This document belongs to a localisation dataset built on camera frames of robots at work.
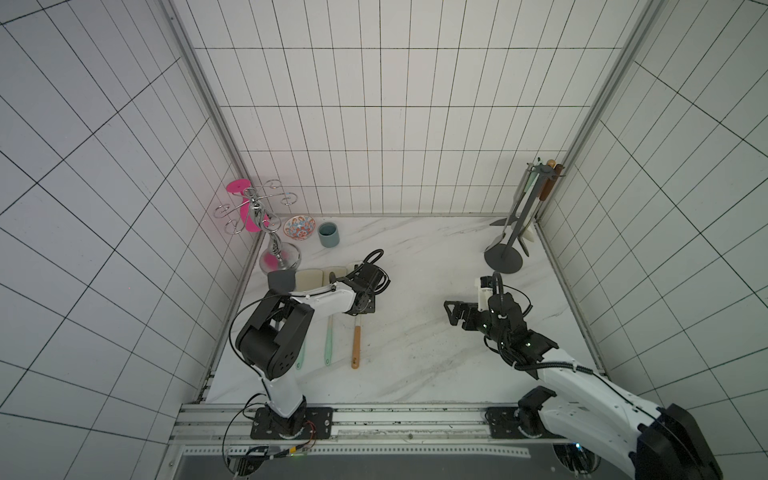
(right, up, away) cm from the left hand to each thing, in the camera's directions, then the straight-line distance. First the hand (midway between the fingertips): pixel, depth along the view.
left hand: (356, 308), depth 94 cm
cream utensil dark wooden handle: (+55, +37, -14) cm, 68 cm away
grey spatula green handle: (-26, +8, +4) cm, 27 cm away
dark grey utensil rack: (+53, +15, +12) cm, 56 cm away
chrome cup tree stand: (-30, +16, +9) cm, 35 cm away
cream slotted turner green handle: (-8, -8, -7) cm, 14 cm away
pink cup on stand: (-35, +39, -4) cm, 52 cm away
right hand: (+30, +5, -10) cm, 32 cm away
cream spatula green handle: (-5, +3, -43) cm, 44 cm away
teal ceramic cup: (-11, +24, +12) cm, 29 cm away
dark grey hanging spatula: (+50, +28, 0) cm, 58 cm away
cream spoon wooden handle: (+1, -9, -7) cm, 11 cm away
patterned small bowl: (-25, +27, +20) cm, 41 cm away
